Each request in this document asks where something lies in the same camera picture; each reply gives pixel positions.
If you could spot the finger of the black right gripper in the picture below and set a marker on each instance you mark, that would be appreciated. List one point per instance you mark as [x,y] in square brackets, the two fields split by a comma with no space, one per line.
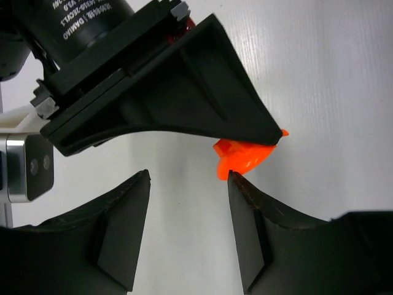
[198,86]

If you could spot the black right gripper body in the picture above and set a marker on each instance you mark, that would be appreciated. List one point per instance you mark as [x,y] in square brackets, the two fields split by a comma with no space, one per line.
[92,49]

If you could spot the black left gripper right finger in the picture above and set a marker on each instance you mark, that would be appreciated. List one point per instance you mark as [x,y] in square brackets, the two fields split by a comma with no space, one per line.
[281,250]

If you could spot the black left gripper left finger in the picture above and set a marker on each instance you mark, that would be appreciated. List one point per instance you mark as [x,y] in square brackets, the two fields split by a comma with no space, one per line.
[92,249]

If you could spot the orange round lego piece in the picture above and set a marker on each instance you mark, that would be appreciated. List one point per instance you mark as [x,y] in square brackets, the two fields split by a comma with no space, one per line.
[238,156]

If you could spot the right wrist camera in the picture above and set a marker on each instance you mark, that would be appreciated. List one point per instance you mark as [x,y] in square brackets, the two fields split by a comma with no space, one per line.
[27,169]

